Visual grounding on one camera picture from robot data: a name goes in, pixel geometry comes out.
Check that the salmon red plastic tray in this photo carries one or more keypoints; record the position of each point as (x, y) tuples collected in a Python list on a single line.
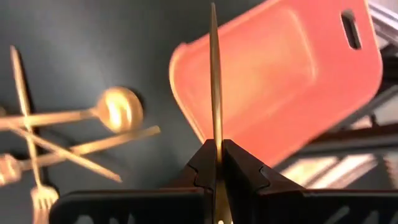
[(280, 77)]

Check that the gold spoon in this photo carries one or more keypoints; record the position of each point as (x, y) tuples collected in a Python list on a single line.
[(119, 109)]

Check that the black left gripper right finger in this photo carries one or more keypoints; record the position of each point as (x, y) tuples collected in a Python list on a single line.
[(295, 207)]

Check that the gold fork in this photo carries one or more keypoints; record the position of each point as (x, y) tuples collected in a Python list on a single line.
[(215, 77), (118, 140), (43, 199)]

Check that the thin gold cutlery piece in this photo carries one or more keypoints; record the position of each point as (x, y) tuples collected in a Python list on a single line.
[(77, 158)]

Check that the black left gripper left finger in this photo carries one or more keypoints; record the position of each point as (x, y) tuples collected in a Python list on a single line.
[(140, 205)]

